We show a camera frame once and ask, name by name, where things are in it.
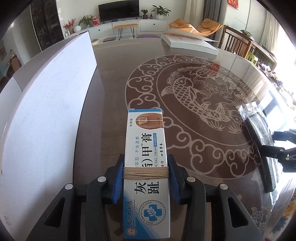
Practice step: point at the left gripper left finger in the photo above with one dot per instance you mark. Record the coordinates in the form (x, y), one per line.
(80, 210)

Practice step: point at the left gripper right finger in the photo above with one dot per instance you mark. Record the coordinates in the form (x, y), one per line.
(208, 206)

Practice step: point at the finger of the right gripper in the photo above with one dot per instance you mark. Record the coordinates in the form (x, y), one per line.
(289, 135)
(285, 157)

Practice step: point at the phone case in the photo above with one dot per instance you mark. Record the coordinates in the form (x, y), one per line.
(261, 135)

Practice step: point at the blue white nail cream box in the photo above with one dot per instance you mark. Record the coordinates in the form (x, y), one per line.
(146, 192)

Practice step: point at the floral cushion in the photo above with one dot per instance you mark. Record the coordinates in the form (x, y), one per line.
(283, 222)

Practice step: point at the large white cardboard box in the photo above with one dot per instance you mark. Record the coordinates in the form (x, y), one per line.
(38, 142)

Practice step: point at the wooden dining chair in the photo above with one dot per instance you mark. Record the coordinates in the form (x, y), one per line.
(235, 42)

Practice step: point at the orange lounge chair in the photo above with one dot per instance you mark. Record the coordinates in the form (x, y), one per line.
(207, 28)

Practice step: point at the flat white box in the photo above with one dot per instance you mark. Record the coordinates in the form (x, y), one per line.
(189, 44)

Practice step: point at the white tv cabinet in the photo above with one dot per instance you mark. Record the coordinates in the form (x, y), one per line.
(149, 26)

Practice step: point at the wooden bench stool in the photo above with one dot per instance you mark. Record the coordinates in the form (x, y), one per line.
(120, 28)

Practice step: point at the red flower vase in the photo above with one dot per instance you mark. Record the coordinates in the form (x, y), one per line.
(69, 26)

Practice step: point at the green potted plant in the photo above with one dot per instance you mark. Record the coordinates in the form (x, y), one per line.
(160, 11)

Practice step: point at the black television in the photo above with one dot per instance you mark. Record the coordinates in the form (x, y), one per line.
(118, 10)

